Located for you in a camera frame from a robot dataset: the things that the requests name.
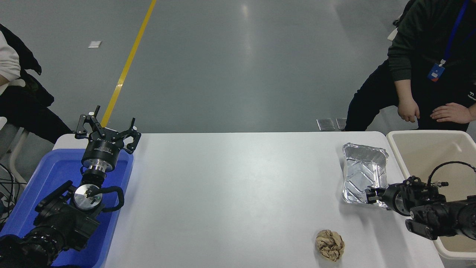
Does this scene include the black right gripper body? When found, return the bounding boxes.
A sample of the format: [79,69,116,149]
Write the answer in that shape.
[382,184,402,216]

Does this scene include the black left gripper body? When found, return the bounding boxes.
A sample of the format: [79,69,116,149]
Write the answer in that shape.
[81,128,126,167]

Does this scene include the silver foil tray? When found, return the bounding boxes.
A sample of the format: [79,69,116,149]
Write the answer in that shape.
[341,143,390,208]

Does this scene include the person's right hand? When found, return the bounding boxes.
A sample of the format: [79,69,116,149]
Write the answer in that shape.
[398,97,420,123]

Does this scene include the person's left hand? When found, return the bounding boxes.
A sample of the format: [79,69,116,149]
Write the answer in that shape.
[430,102,476,124]

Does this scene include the blue plastic tray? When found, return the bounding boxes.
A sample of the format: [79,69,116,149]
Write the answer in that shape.
[0,149,134,268]

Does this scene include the large pale plastic bin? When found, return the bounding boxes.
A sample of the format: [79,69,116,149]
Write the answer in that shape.
[386,130,476,268]

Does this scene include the crumpled tan paper ball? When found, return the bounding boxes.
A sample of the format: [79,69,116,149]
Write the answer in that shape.
[315,230,345,262]

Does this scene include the seated person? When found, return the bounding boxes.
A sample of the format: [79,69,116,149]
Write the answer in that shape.
[0,23,73,144]

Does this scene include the white chair frame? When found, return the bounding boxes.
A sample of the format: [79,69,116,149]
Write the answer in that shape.
[0,117,29,184]

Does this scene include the black floor cables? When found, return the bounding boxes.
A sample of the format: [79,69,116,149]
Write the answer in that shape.
[0,163,18,224]

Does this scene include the person with lanyard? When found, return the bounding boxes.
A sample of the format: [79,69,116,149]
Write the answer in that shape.
[344,0,476,131]

